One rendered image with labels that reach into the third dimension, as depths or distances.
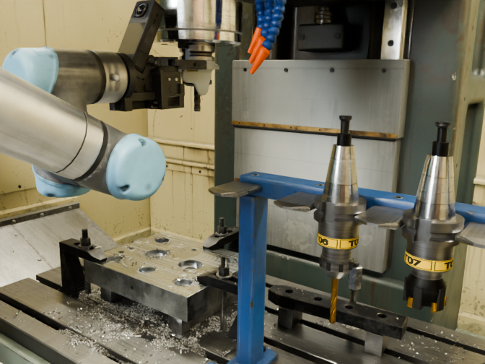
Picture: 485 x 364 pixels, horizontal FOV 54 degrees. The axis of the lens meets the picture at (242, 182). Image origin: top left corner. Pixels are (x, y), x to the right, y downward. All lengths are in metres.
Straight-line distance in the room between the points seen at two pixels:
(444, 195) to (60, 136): 0.40
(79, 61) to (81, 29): 1.30
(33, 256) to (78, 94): 1.12
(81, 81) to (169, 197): 1.53
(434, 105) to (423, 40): 0.15
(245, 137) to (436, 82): 0.52
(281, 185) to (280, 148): 0.61
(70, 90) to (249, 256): 0.35
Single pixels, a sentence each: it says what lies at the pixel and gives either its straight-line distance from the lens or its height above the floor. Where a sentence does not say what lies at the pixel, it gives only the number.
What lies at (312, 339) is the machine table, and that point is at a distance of 0.93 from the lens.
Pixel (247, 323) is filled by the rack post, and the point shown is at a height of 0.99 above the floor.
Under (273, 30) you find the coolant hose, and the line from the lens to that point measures 0.72.
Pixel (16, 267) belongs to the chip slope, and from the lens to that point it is 1.68.
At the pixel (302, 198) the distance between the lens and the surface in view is 0.63.
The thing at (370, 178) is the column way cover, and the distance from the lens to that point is 1.18.
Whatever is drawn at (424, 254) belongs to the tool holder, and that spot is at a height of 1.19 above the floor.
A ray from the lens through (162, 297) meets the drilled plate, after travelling 0.91.
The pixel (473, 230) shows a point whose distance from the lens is 0.56.
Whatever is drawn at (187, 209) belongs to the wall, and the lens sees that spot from 2.09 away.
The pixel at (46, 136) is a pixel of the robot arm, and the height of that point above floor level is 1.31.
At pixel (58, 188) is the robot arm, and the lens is 0.66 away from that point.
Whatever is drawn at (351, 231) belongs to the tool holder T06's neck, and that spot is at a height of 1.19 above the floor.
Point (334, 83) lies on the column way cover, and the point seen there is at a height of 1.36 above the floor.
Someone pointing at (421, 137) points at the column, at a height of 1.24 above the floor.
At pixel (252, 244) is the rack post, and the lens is 0.72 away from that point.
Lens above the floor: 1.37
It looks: 13 degrees down
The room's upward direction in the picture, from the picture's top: 1 degrees clockwise
